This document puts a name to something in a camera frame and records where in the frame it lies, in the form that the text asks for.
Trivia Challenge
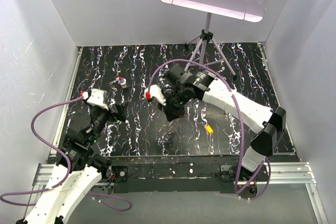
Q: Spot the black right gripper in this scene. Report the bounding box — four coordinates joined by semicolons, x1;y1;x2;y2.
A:
158;85;190;121

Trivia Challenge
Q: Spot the yellow tagged key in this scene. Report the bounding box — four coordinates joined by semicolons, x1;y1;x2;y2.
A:
205;124;214;134

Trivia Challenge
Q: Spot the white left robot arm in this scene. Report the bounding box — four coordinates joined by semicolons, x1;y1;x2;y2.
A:
18;102;128;223

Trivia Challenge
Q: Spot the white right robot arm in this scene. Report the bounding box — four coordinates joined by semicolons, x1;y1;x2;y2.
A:
158;64;286;181

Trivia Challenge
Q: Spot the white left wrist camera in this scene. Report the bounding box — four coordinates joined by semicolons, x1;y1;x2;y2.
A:
87;89;109;110

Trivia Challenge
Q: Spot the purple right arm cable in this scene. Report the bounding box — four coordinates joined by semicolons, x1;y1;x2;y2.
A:
146;59;271;201

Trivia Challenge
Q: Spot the black base frame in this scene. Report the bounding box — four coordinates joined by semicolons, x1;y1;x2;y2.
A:
99;154;268;195

